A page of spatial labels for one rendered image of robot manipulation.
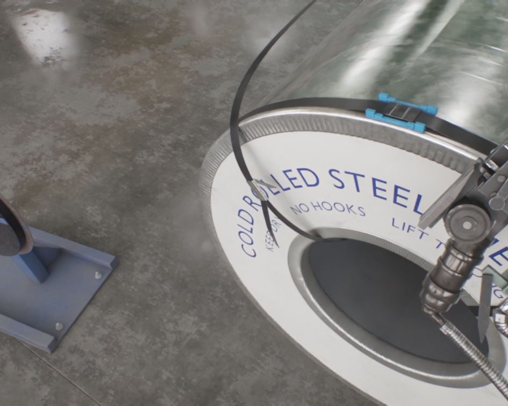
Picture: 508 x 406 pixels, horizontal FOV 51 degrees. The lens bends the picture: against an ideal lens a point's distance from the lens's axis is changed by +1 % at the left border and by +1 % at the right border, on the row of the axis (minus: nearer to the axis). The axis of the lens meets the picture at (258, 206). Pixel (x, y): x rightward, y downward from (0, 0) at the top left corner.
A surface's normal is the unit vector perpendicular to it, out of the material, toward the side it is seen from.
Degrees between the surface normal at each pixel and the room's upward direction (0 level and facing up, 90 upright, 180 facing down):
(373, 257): 39
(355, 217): 90
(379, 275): 27
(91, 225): 0
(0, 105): 0
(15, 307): 0
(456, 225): 58
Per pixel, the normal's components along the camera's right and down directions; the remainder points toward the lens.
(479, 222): -0.38, 0.26
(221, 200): -0.57, 0.66
